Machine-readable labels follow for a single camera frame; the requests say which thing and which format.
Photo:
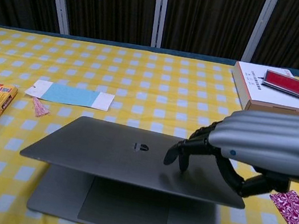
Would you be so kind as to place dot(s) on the blue white bookmark with tassel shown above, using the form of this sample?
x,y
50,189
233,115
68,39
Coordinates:
x,y
68,94

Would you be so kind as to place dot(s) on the red pad in clear case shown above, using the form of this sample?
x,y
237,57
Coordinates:
x,y
287,83

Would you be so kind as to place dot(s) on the white topped cardboard box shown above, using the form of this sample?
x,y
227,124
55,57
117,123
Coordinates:
x,y
252,92

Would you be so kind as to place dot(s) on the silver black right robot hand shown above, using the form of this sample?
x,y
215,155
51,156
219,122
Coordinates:
x,y
272,139

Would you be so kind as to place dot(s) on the grey laptop computer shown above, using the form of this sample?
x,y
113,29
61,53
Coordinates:
x,y
127,172

